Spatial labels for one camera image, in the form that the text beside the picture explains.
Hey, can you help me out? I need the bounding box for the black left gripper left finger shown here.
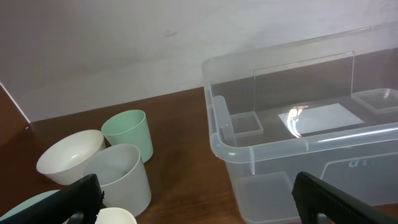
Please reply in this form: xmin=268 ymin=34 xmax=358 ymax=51
xmin=1 ymin=174 xmax=104 ymax=224

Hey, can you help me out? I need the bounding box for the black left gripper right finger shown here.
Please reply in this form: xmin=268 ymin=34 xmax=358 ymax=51
xmin=292 ymin=172 xmax=397 ymax=224

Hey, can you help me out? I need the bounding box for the cream white cup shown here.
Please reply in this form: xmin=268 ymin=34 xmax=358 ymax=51
xmin=95 ymin=207 xmax=137 ymax=224

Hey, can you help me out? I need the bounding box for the white small bowl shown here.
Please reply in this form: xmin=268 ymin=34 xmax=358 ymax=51
xmin=36 ymin=129 xmax=106 ymax=185

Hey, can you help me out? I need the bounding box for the mint green bowl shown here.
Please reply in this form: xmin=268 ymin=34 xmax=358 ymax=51
xmin=1 ymin=189 xmax=59 ymax=223

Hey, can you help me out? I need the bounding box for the grey translucent cup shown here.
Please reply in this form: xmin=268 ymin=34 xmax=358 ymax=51
xmin=81 ymin=144 xmax=152 ymax=217

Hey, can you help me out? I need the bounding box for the white label in bin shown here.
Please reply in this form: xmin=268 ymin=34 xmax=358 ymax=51
xmin=278 ymin=103 xmax=364 ymax=138

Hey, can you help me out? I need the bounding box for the mint green cup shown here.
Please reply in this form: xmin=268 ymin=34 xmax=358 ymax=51
xmin=101 ymin=110 xmax=154 ymax=162

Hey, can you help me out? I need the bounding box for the clear plastic storage bin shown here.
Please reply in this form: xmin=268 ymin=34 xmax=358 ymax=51
xmin=201 ymin=22 xmax=397 ymax=223

